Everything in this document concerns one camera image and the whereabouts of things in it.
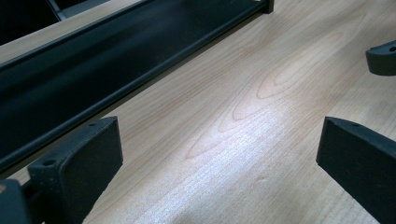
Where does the black metal two-tier shelf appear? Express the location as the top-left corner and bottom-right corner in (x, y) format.
(0, 0), (276, 174)

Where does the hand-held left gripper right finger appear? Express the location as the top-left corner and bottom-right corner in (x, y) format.
(316, 116), (396, 224)

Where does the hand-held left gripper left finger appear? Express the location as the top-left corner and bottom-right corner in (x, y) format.
(27, 116), (124, 224)

